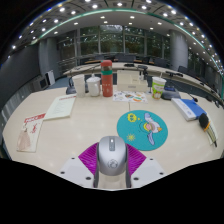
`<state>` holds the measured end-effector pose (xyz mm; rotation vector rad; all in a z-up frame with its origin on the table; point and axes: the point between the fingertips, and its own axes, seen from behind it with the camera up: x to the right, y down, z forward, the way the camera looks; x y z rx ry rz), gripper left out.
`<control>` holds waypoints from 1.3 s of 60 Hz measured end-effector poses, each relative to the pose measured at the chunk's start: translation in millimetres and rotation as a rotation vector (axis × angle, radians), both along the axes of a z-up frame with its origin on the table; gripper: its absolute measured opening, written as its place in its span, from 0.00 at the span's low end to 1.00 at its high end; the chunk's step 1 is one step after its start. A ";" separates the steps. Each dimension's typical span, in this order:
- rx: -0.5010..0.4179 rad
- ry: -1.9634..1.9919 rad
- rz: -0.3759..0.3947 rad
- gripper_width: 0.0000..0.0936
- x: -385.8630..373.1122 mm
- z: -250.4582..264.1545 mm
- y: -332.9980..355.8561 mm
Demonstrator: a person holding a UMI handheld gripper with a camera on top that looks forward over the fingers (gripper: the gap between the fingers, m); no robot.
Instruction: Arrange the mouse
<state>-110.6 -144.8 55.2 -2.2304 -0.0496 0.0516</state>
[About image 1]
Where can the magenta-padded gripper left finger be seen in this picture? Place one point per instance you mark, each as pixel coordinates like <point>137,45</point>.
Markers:
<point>87,156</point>

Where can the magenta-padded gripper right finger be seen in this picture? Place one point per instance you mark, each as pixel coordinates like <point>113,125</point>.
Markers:
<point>136,157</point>

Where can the silver grey computer mouse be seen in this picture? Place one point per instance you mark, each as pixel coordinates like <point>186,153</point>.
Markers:
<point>112,156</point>

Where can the round teal cartoon mouse pad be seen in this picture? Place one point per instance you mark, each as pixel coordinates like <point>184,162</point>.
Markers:
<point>140,128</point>

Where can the white booklet with red header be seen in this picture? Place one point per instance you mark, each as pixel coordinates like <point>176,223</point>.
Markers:
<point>60,106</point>

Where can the colourful printed leaflet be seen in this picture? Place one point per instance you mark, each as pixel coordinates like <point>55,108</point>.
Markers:
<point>130,97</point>

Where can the red and white pamphlet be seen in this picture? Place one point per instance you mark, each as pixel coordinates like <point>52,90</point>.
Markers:
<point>30,133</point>

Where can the black gooseneck microphone base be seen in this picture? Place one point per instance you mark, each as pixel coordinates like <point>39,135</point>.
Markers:
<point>70,90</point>

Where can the white lidded mug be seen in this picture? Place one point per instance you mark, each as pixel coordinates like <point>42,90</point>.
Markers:
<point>93,86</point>

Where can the tall white paper cup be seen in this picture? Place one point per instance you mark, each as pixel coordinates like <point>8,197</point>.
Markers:
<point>79,86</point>

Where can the blue and white book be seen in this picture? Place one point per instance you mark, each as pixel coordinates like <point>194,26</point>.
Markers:
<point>188,108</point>

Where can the black desk console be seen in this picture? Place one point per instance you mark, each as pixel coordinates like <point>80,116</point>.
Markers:
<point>171,94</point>

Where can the paper cup with green print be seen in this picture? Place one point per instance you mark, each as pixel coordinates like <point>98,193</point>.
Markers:
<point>158,88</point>

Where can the white cardboard box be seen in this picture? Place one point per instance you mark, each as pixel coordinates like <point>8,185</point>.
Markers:
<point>131,81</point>

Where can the black microphone with yellow band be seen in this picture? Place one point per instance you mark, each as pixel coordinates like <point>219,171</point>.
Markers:
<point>204,120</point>

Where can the red bottle with green band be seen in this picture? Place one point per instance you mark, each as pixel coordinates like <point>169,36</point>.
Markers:
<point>107,81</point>

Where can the white floor-standing unit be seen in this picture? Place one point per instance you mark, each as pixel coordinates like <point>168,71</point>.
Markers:
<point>50,77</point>

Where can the long curved conference table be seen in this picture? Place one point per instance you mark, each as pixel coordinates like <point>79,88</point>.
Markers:
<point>156,69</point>

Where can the group of dark office chairs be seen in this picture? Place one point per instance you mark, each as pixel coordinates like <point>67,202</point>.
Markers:
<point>133,58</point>

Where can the group of ceiling lights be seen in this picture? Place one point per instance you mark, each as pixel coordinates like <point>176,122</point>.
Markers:
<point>130,16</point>

